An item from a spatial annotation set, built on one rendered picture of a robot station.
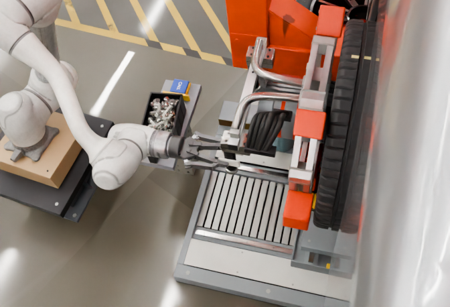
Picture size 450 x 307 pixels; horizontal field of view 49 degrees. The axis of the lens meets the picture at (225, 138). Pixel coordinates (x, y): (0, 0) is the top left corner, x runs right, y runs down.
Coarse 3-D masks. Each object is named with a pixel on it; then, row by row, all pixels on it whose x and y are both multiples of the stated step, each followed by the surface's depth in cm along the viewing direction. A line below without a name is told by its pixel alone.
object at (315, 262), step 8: (296, 232) 213; (296, 240) 213; (296, 248) 211; (296, 256) 210; (304, 256) 209; (312, 256) 206; (320, 256) 209; (328, 256) 208; (296, 264) 209; (304, 264) 206; (312, 264) 205; (320, 264) 207; (328, 264) 203; (320, 272) 210; (328, 272) 207
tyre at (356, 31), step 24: (360, 24) 142; (360, 48) 132; (360, 72) 129; (336, 96) 128; (360, 96) 127; (336, 120) 127; (360, 120) 126; (336, 144) 127; (336, 168) 129; (336, 192) 133; (336, 216) 139
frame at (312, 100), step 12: (324, 36) 146; (312, 48) 141; (324, 48) 142; (312, 60) 139; (324, 60) 139; (312, 72) 137; (324, 72) 137; (324, 84) 134; (300, 96) 134; (312, 96) 133; (324, 96) 133; (300, 108) 133; (312, 108) 133; (300, 144) 136; (312, 144) 135; (300, 156) 181; (312, 156) 136; (300, 168) 137; (312, 168) 137; (288, 180) 141; (300, 180) 139; (312, 180) 175
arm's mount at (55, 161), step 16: (64, 128) 225; (0, 144) 221; (64, 144) 220; (0, 160) 216; (32, 160) 216; (48, 160) 216; (64, 160) 218; (32, 176) 218; (48, 176) 211; (64, 176) 221
